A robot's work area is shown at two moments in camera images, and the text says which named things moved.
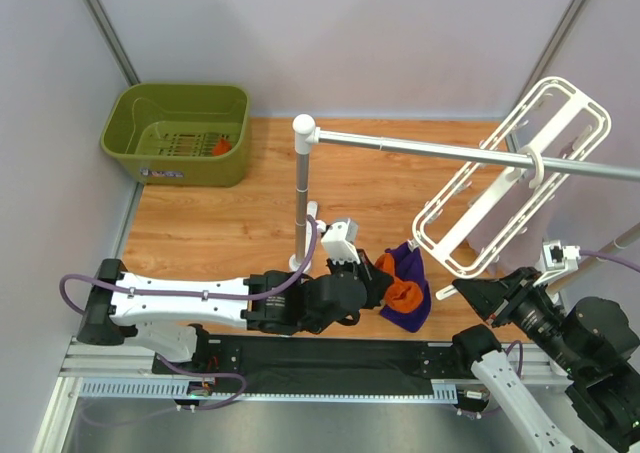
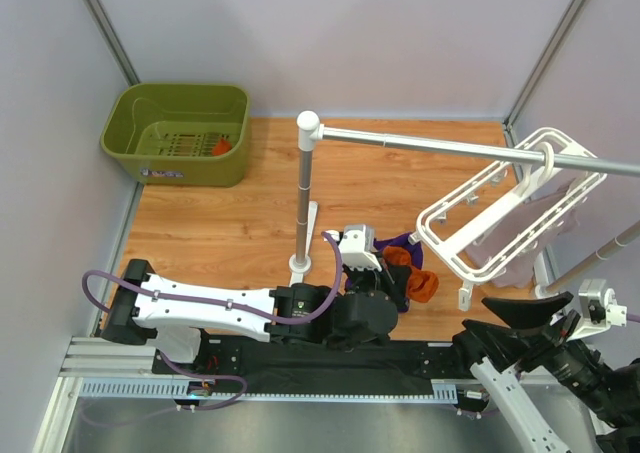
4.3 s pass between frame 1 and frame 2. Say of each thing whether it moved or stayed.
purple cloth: moved
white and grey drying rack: stayed
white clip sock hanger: moved
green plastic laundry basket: stayed
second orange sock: stayed
